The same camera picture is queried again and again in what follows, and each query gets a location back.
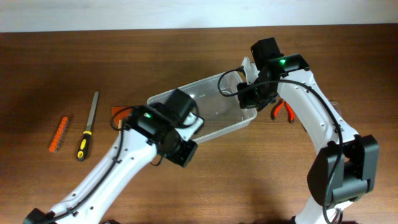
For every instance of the metal file yellow black handle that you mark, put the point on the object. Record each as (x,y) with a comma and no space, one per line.
(84,144)

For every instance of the clear plastic storage container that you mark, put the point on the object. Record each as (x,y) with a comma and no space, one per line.
(222,114)

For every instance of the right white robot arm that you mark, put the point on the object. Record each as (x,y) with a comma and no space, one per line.
(345,166)

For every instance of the orange scraper wooden handle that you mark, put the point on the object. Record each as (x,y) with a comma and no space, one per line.
(118,113)

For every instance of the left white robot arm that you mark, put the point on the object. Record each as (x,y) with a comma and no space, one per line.
(132,150)

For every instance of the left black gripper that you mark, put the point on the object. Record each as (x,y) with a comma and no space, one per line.
(184,157)

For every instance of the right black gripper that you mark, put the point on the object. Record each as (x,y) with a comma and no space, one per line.
(245,99)

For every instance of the clear screwdriver set case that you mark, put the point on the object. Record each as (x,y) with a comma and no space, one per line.
(337,109)

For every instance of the orange bit holder strip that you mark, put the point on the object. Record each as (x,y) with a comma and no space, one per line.
(55,143)

